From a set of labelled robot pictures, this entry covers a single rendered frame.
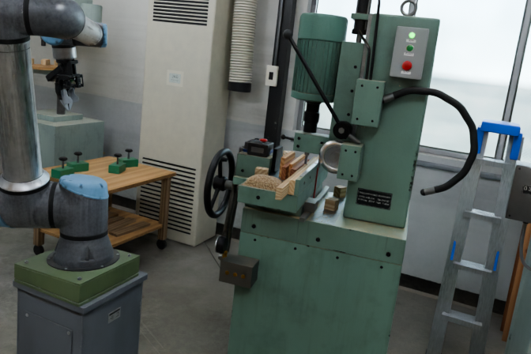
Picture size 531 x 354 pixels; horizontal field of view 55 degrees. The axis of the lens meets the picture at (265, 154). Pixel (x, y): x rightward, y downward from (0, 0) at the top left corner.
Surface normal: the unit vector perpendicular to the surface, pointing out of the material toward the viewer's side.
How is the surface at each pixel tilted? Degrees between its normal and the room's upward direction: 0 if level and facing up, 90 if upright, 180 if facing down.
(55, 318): 90
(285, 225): 90
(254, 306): 90
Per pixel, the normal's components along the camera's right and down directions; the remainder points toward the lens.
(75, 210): 0.16, 0.18
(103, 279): 0.90, 0.18
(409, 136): -0.29, 0.16
